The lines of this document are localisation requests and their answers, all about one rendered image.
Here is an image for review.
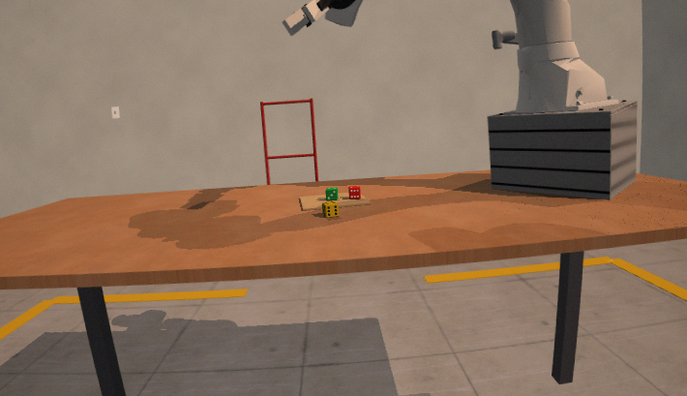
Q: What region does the red die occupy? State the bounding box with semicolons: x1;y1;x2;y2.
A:
348;186;361;199

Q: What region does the yellow die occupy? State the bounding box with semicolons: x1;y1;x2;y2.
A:
322;201;339;218

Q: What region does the green die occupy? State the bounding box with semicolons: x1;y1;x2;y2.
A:
326;188;339;200

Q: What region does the tan mat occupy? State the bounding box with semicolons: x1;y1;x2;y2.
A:
300;193;371;211

